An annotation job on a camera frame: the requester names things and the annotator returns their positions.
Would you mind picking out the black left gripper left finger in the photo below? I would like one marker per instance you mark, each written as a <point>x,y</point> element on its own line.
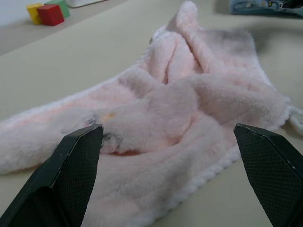
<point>61,179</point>

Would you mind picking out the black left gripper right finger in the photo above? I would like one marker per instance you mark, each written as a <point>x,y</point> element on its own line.
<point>274,175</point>

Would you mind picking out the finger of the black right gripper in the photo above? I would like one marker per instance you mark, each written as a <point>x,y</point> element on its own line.
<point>294,3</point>

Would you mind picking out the pink fluffy towel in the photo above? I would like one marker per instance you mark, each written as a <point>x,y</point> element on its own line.
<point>165,118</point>

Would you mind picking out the light blue folded towel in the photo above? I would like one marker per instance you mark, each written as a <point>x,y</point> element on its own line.
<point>251,6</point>

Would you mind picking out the red wooden block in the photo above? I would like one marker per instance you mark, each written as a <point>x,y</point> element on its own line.
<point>50,15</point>

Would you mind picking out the yellow wooden block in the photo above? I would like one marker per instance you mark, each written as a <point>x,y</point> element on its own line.
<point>33,13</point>

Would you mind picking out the green wooden block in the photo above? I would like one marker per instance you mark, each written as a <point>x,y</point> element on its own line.
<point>62,7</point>

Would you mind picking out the flat white box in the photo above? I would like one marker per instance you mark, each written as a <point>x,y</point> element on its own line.
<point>80,2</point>

